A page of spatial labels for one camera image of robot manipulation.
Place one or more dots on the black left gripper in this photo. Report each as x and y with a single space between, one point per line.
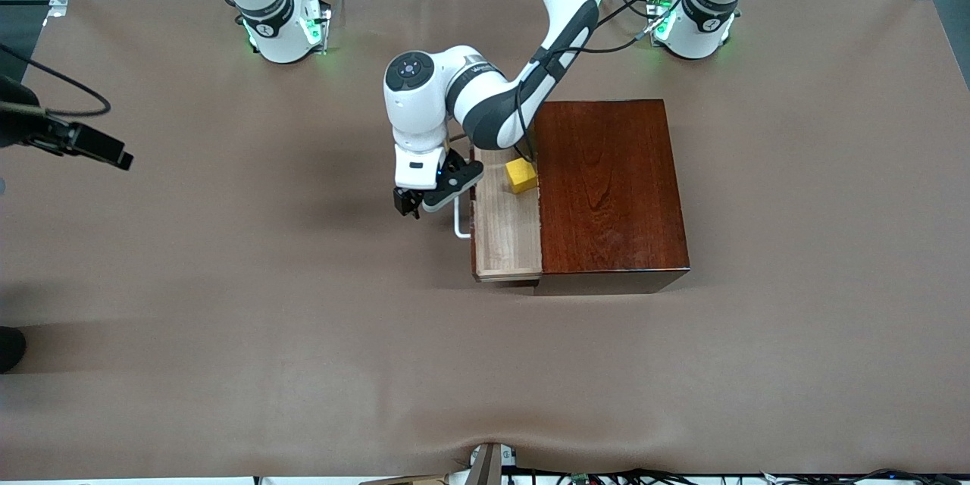
406 200

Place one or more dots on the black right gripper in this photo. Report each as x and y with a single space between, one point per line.
47 135

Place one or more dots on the yellow block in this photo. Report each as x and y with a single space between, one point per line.
521 176

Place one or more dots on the wooden drawer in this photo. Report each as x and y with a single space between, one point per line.
504 235

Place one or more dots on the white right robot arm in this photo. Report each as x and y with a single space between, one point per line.
280 30

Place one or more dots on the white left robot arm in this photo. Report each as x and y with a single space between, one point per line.
417 121

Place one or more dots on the crinkled silver foil strip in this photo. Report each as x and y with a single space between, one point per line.
538 212

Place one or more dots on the dark brown wooden cabinet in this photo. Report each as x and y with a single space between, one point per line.
606 189

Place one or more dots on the brown table mat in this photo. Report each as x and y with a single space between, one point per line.
341 364

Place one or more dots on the black round object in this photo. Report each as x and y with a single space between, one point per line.
10 348

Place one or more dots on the tan cardboard piece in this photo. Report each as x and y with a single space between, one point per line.
402 480

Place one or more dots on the grey camera stand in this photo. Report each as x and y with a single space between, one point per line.
485 466

